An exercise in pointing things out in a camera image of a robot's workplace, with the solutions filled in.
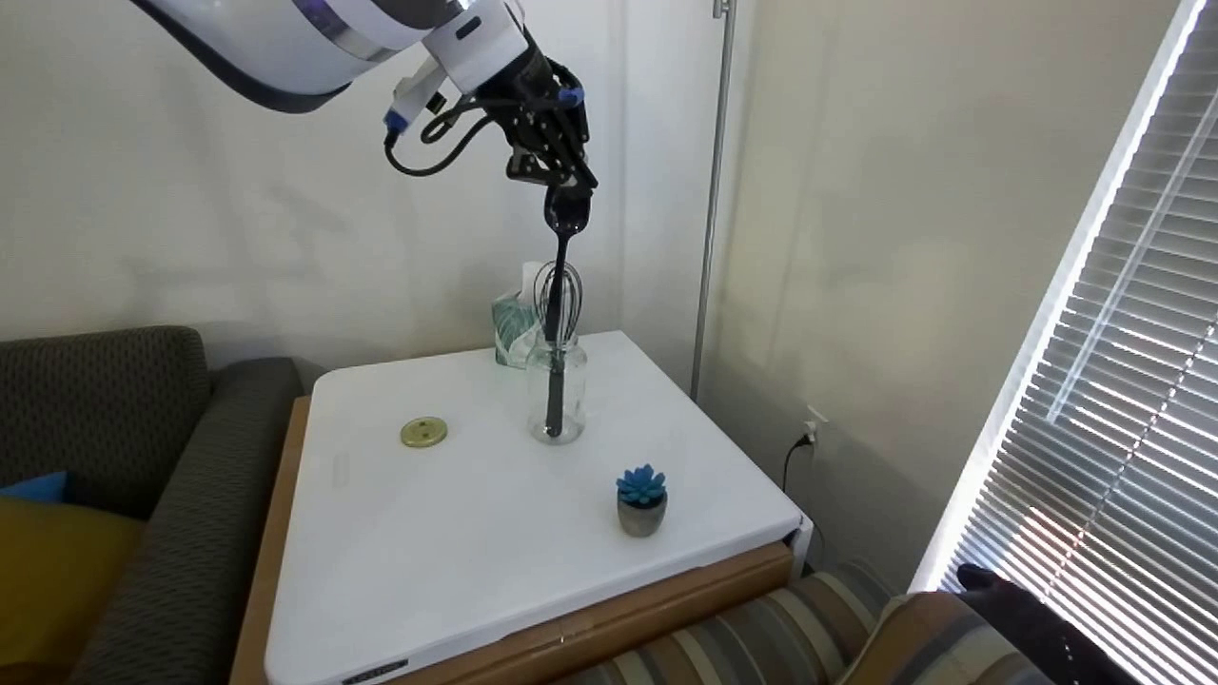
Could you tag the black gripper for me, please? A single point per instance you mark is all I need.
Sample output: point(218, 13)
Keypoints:
point(536, 100)

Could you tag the gold metal jar lid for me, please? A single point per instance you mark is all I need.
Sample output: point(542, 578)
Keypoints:
point(425, 436)

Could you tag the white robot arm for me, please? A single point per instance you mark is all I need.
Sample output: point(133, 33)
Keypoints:
point(289, 44)

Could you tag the clear glass jar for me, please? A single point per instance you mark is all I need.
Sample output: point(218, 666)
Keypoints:
point(571, 392)

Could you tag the small blue potted succulent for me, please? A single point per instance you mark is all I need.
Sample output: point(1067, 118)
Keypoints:
point(639, 516)

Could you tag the white plastic table board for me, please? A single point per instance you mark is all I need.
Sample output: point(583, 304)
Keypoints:
point(506, 533)

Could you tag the wooden table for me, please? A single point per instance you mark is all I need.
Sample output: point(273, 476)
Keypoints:
point(634, 609)

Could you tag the dark grey sofa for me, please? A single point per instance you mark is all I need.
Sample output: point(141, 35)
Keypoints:
point(127, 405)

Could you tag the striped fabric sofa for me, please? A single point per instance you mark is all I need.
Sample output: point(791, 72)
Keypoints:
point(762, 640)

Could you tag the small black strip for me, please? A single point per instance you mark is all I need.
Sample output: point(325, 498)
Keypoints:
point(375, 672)

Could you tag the blue cushion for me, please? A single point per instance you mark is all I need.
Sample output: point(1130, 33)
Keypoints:
point(32, 487)

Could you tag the striped sofa cushion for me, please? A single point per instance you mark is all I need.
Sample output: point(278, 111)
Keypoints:
point(939, 647)

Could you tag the white window blinds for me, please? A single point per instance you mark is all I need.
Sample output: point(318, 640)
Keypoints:
point(1118, 441)

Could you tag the yellow cushion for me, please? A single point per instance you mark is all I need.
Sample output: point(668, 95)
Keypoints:
point(61, 573)

